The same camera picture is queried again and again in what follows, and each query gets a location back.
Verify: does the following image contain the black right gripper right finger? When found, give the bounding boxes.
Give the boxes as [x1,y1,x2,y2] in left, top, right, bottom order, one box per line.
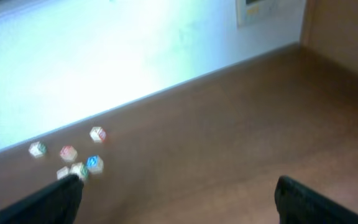
[274,175,358,224]

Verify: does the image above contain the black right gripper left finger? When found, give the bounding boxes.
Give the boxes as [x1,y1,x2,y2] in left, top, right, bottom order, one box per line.
[0,174,84,224]

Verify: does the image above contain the wooden block red side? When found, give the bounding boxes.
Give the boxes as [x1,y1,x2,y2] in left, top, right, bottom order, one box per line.
[57,166,70,180]

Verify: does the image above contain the plain wooden block middle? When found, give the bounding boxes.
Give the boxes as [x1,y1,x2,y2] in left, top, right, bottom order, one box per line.
[70,162,88,181]

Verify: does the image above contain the plain wooden block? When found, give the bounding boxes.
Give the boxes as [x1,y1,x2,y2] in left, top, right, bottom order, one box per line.
[89,126,106,143]
[29,141,47,158]
[70,162,88,181]

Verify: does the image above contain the red U letter block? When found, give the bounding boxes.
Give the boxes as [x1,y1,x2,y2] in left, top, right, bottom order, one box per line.
[59,146,78,162]

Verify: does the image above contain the blue D letter block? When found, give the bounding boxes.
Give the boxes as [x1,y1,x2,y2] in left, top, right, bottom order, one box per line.
[86,155,104,174]

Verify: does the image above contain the plain wooden block far left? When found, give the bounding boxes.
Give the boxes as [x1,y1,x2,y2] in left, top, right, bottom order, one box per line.
[29,141,47,158]

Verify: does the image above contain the plain wooden block far right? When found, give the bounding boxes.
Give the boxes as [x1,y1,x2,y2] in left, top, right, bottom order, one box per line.
[89,126,106,143]

